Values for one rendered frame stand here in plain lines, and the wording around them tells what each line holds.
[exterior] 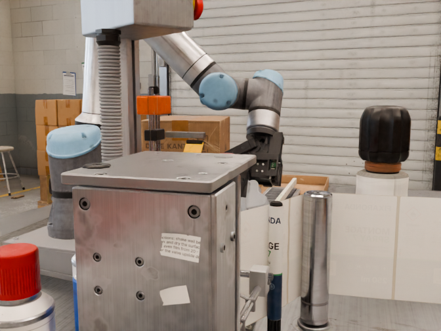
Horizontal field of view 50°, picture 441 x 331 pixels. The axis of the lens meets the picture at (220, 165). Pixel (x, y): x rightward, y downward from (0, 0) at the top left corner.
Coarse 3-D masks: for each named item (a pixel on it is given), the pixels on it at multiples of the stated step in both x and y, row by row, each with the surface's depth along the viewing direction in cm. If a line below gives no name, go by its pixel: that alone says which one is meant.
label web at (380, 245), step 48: (240, 240) 55; (288, 240) 62; (336, 240) 65; (384, 240) 64; (432, 240) 62; (240, 288) 56; (288, 288) 63; (336, 288) 66; (384, 288) 65; (432, 288) 63
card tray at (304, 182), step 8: (288, 176) 194; (296, 176) 193; (304, 176) 192; (312, 176) 191; (320, 176) 190; (296, 184) 192; (304, 184) 192; (312, 184) 191; (320, 184) 190; (328, 184) 187
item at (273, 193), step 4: (272, 188) 160; (276, 188) 160; (280, 188) 160; (296, 188) 160; (268, 192) 154; (272, 192) 154; (276, 192) 154; (280, 192) 154; (292, 192) 154; (268, 196) 148; (272, 196) 148; (276, 196) 148; (288, 196) 148; (268, 200) 142; (272, 200) 142
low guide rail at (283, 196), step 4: (292, 180) 156; (296, 180) 160; (288, 184) 150; (292, 184) 151; (284, 188) 142; (288, 188) 143; (292, 188) 151; (284, 192) 137; (288, 192) 143; (280, 196) 131; (284, 196) 135; (276, 200) 127; (280, 200) 129
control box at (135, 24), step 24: (96, 0) 68; (120, 0) 63; (144, 0) 61; (168, 0) 63; (192, 0) 66; (96, 24) 69; (120, 24) 63; (144, 24) 62; (168, 24) 64; (192, 24) 67
